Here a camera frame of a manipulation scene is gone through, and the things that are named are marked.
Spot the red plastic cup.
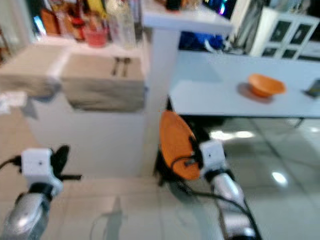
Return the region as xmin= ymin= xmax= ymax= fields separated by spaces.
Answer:
xmin=82 ymin=27 xmax=110 ymax=48

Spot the beige folded cloth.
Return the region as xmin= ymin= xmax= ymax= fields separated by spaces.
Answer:
xmin=0 ymin=49 xmax=66 ymax=99
xmin=62 ymin=53 xmax=147 ymax=111

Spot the small black object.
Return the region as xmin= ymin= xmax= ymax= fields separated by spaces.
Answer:
xmin=166 ymin=0 xmax=183 ymax=11

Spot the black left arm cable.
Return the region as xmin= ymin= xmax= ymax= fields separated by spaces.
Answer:
xmin=0 ymin=156 xmax=26 ymax=169

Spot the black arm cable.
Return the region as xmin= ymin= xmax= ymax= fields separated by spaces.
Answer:
xmin=170 ymin=155 xmax=264 ymax=240
xmin=0 ymin=156 xmax=26 ymax=169

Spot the white glass-door cabinet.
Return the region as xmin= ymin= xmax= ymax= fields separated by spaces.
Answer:
xmin=250 ymin=7 xmax=320 ymax=61

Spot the dark metal spoon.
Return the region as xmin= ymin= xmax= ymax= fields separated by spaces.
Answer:
xmin=121 ymin=56 xmax=132 ymax=78
xmin=112 ymin=56 xmax=121 ymax=77

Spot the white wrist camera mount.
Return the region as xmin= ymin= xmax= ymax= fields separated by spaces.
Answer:
xmin=23 ymin=147 xmax=63 ymax=193
xmin=200 ymin=140 xmax=226 ymax=175

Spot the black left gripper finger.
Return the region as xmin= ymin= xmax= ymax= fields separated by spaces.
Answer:
xmin=52 ymin=144 xmax=71 ymax=176

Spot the white bar counter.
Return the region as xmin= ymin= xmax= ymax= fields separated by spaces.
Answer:
xmin=0 ymin=0 xmax=239 ymax=179

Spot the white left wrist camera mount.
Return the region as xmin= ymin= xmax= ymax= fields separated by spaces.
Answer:
xmin=23 ymin=147 xmax=63 ymax=193

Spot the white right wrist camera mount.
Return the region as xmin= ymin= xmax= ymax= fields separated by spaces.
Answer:
xmin=200 ymin=140 xmax=226 ymax=175

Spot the brown liquid bottle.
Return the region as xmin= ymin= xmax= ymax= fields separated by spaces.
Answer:
xmin=41 ymin=7 xmax=61 ymax=36

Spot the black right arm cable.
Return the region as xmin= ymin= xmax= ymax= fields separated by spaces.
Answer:
xmin=170 ymin=155 xmax=264 ymax=240

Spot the white crumpled rag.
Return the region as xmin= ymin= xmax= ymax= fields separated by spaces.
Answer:
xmin=0 ymin=91 xmax=27 ymax=114

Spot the clear plastic bottle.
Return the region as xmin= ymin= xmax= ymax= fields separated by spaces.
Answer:
xmin=107 ymin=0 xmax=137 ymax=49

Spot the orange plastic bowl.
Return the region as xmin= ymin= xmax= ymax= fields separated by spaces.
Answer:
xmin=248 ymin=73 xmax=287 ymax=99

